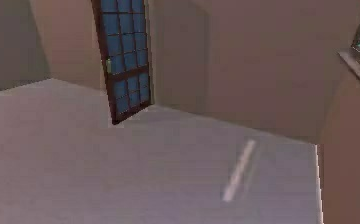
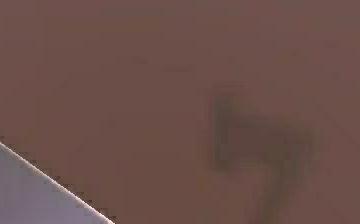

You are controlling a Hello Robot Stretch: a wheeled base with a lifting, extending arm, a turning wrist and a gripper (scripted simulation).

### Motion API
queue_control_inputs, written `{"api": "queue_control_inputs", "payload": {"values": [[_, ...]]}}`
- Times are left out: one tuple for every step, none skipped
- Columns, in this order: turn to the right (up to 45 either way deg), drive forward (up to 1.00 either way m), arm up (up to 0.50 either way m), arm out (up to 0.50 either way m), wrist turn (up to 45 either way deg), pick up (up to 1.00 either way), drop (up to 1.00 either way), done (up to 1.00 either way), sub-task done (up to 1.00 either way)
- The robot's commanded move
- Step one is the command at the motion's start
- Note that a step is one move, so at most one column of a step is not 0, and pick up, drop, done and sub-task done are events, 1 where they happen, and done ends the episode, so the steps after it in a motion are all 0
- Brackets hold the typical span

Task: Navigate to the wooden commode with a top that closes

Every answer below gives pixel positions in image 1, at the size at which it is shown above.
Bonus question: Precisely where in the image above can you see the dark brown glass-paned door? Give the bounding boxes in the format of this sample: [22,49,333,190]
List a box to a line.
[91,0,153,126]

